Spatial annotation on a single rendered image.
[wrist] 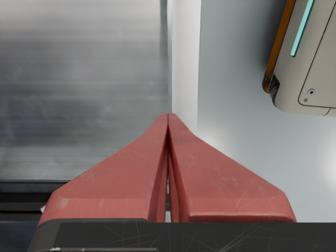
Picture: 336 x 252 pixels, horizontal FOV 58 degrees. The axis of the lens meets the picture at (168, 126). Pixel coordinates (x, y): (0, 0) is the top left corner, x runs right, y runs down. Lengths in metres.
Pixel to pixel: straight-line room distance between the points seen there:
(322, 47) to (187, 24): 0.78
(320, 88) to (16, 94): 0.95
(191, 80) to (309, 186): 1.58
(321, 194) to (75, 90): 1.72
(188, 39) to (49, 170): 0.25
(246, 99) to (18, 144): 1.12
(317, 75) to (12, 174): 0.93
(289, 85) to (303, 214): 1.11
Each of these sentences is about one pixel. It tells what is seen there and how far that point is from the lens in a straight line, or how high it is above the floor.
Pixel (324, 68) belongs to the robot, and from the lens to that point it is 1.11.
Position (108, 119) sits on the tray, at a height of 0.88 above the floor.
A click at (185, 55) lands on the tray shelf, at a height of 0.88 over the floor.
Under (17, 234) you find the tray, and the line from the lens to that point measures 0.60.
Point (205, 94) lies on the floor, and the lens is 1.37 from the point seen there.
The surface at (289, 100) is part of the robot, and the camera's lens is 1.13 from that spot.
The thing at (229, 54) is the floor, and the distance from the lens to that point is 1.30.
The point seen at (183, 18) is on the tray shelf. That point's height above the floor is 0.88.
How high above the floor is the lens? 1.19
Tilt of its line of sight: 55 degrees down
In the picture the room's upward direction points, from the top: 178 degrees counter-clockwise
